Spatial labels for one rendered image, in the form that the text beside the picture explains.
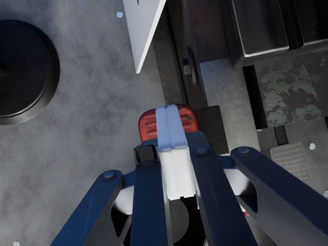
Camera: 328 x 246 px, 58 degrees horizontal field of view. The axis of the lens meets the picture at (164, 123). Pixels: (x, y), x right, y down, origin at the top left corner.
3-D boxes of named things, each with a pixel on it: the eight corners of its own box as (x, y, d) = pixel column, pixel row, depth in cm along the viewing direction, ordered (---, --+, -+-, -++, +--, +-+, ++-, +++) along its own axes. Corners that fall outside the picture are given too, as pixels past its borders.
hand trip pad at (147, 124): (200, 162, 37) (207, 168, 29) (153, 172, 37) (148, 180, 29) (188, 108, 37) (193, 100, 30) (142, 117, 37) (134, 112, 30)
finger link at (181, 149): (173, 148, 14) (188, 145, 14) (165, 105, 21) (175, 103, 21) (182, 199, 15) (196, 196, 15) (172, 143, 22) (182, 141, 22)
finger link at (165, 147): (182, 199, 15) (168, 201, 15) (172, 143, 22) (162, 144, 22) (173, 148, 14) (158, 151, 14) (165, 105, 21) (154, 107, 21)
